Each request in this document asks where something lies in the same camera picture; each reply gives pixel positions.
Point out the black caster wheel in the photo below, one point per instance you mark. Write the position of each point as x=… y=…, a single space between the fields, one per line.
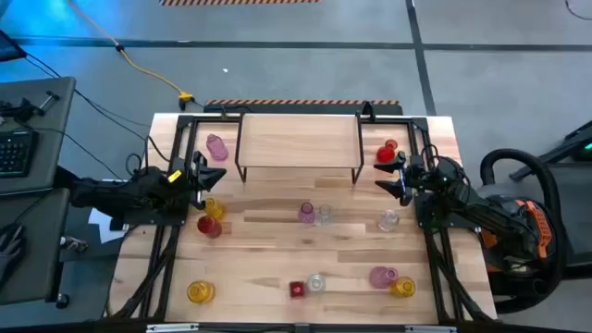
x=62 y=301

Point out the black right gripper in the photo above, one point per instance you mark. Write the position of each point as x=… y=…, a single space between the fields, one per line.
x=416 y=176

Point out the black orange vacuum cleaner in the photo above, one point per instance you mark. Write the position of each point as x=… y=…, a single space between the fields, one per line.
x=538 y=222

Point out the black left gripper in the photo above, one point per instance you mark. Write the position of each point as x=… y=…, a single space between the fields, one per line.
x=185 y=180

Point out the small pink glass vase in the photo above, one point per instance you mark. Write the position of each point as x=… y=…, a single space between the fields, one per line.
x=306 y=215

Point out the silver metal bracket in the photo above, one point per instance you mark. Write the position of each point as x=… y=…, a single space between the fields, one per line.
x=172 y=328
x=430 y=329

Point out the round red glass vase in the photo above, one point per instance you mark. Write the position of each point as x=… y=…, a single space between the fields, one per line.
x=385 y=154

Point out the white paper sheet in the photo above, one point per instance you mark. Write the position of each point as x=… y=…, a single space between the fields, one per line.
x=99 y=225

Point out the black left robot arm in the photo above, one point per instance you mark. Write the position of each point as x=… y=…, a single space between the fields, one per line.
x=139 y=194

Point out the wooden shelf with black frame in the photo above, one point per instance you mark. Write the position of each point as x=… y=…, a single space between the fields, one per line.
x=296 y=139

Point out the black hazard striped mat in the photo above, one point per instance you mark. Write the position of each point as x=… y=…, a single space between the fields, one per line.
x=300 y=102

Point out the grey desk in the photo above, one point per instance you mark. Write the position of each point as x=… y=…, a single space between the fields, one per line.
x=51 y=139
x=41 y=240

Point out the black keyboard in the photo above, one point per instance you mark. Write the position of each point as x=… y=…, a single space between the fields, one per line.
x=16 y=152

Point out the faceted clear glass vase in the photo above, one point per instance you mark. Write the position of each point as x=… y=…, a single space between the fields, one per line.
x=325 y=215

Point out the black metal table frame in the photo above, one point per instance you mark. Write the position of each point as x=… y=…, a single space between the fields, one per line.
x=231 y=329

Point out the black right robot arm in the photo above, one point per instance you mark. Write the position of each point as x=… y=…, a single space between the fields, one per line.
x=467 y=194

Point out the dark grey mat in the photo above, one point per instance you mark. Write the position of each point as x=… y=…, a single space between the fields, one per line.
x=578 y=217

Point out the square red glass vase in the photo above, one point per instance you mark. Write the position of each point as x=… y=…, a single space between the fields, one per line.
x=297 y=289

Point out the black equipment stand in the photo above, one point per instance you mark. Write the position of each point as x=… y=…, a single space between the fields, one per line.
x=566 y=145

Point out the tall red glass vase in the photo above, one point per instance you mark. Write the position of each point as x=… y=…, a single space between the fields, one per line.
x=209 y=226

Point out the tall pink ribbed glass vase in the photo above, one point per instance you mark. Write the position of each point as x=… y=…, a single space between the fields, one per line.
x=216 y=148

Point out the black monitor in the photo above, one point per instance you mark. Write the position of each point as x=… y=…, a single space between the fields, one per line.
x=9 y=50

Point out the black desk clamp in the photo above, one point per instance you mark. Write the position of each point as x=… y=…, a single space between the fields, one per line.
x=23 y=111

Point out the round clear glass vase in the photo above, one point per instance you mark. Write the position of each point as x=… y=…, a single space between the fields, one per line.
x=316 y=283
x=388 y=220

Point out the round pink glass vase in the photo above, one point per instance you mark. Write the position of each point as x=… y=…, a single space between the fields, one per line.
x=381 y=277

